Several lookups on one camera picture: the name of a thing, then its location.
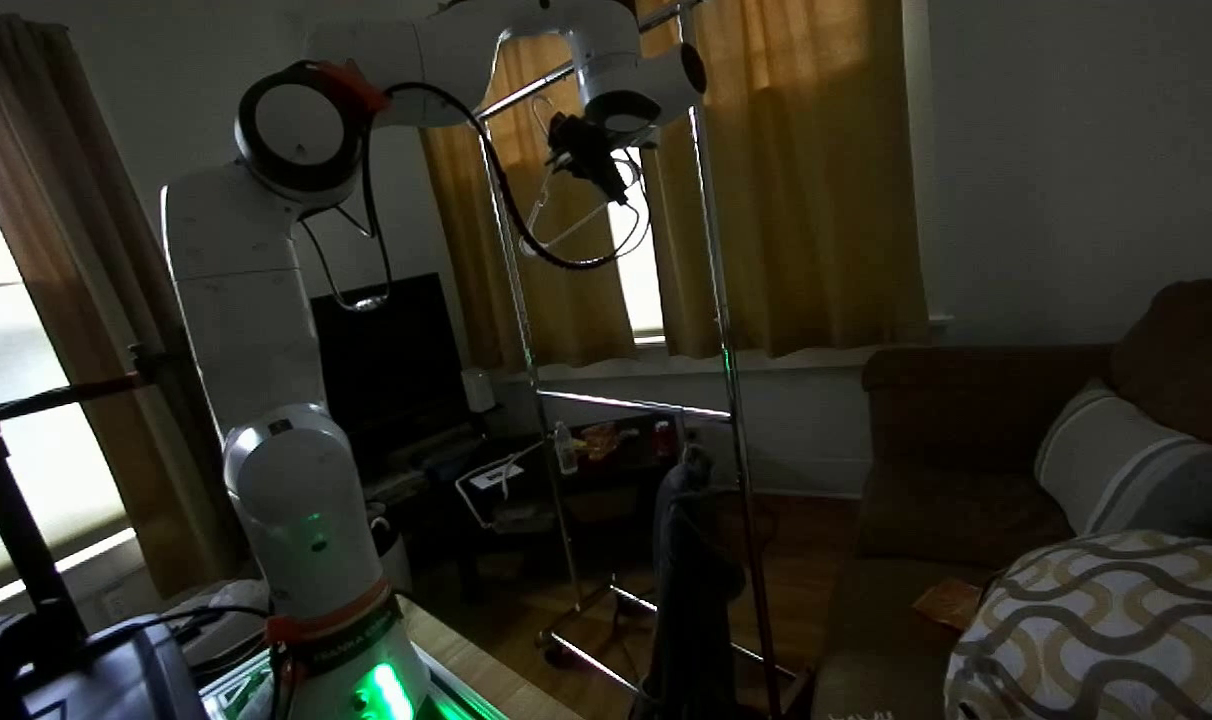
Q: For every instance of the brown side window curtain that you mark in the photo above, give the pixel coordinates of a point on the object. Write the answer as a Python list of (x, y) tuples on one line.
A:
[(93, 268)]

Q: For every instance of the mustard curtain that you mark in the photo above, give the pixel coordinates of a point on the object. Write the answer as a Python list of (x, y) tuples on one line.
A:
[(804, 128), (579, 317)]

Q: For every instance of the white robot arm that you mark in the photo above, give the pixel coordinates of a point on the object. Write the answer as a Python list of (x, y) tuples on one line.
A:
[(303, 138)]

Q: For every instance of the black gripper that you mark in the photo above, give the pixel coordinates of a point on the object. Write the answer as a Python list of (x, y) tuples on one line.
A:
[(587, 149)]

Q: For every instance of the brown sofa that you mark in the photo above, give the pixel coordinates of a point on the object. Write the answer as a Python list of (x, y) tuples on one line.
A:
[(952, 487)]

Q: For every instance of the black television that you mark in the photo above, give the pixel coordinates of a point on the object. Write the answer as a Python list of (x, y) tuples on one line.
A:
[(391, 365)]

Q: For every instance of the black camera tripod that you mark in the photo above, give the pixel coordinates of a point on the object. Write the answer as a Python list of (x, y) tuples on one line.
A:
[(49, 660)]

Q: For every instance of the patterned beige pillow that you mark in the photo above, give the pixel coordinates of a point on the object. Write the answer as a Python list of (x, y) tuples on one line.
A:
[(1089, 630)]

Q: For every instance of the mustard curtain left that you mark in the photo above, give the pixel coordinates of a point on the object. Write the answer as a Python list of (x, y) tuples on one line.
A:
[(579, 317)]

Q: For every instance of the white plastic coat hanger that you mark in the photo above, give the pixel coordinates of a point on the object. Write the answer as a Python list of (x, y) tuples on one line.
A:
[(574, 225)]

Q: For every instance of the white striped cushion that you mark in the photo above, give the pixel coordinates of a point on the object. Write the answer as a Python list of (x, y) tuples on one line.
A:
[(1114, 470)]

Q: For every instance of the mustard curtain right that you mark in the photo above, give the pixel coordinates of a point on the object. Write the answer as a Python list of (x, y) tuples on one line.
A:
[(804, 128)]

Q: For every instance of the silver clothes rack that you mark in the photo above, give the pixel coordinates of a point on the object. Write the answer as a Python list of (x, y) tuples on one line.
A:
[(780, 687)]

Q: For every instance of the dark grey hanging garment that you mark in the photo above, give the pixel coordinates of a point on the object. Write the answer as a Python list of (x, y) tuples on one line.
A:
[(699, 579)]

